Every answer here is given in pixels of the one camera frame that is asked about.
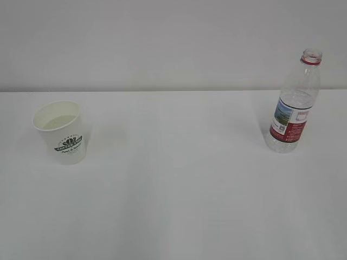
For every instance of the white paper cup green logo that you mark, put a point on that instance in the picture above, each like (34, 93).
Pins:
(59, 125)

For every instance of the clear plastic water bottle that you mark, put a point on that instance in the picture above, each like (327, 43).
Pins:
(296, 99)

